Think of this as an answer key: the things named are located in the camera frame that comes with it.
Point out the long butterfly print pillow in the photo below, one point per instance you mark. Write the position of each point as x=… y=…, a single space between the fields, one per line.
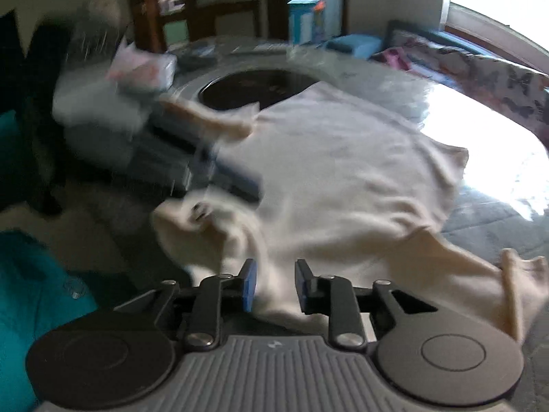
x=513 y=90

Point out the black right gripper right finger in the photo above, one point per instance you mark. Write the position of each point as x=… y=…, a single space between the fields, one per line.
x=429 y=352

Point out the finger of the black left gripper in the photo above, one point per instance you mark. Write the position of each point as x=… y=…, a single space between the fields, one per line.
x=205 y=169

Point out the quilted grey table cover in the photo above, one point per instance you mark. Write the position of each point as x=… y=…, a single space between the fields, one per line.
x=502 y=200

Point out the wooden shelf cabinet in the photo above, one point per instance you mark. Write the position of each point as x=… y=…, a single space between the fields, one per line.
x=159 y=25

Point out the grey remote control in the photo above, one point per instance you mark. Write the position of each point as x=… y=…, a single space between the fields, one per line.
x=261 y=50

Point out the blue white cabinet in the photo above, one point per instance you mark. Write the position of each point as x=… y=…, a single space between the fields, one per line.
x=306 y=21

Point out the blue sofa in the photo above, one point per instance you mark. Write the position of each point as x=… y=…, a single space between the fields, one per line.
x=364 y=46

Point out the pink cloth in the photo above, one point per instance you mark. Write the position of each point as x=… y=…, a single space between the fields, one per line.
x=393 y=57

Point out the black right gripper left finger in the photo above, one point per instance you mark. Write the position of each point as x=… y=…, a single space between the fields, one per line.
x=110 y=358

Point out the round black induction cooktop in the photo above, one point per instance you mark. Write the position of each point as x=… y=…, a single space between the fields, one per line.
x=265 y=87

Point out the teal sleeve left forearm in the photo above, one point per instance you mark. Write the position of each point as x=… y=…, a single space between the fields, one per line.
x=37 y=295

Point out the cream knit garment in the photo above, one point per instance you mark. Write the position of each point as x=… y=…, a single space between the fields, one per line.
x=358 y=192

